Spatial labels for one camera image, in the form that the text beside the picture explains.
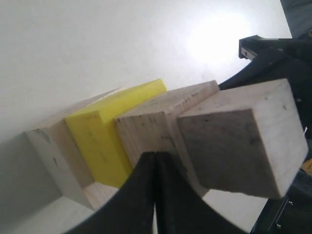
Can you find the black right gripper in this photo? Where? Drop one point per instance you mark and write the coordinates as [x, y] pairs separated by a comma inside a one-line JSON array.
[[297, 51]]

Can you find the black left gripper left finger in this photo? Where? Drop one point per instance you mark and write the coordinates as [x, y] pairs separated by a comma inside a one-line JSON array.
[[131, 209]]

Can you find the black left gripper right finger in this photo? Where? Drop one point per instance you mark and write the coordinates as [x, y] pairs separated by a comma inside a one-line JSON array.
[[179, 209]]

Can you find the small wooden cube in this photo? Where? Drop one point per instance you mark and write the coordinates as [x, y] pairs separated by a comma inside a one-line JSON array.
[[246, 140]]

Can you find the medium wooden cube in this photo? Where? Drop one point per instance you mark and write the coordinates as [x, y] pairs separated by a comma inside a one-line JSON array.
[[152, 127]]

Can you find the yellow cube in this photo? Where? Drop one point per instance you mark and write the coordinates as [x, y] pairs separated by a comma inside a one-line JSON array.
[[93, 129]]

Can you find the large wooden cube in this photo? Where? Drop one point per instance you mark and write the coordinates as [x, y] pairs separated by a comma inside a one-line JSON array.
[[54, 144]]

